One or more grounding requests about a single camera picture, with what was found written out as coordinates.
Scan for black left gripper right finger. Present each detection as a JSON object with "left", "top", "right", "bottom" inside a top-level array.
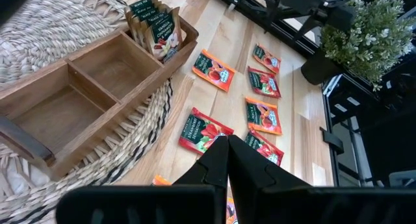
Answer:
[{"left": 228, "top": 134, "right": 416, "bottom": 224}]

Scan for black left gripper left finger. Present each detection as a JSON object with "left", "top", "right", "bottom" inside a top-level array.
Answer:
[{"left": 55, "top": 135, "right": 229, "bottom": 224}]

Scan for red strawberry tea packet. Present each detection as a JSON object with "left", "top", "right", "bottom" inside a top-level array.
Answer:
[
  {"left": 243, "top": 129, "right": 285, "bottom": 167},
  {"left": 246, "top": 66, "right": 282, "bottom": 99},
  {"left": 177, "top": 106, "right": 235, "bottom": 156}
]

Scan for wooden compartment tea box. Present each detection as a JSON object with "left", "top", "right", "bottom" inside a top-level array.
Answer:
[{"left": 0, "top": 5, "right": 200, "bottom": 182}]

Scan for potted green plant black pot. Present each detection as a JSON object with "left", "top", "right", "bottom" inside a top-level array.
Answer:
[{"left": 300, "top": 0, "right": 416, "bottom": 92}]

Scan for round woven straw placemat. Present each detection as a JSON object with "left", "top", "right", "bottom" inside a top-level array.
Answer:
[{"left": 0, "top": 0, "right": 175, "bottom": 224}]

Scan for black frame clamp bracket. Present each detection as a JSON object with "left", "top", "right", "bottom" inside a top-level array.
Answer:
[{"left": 319, "top": 125, "right": 345, "bottom": 156}]

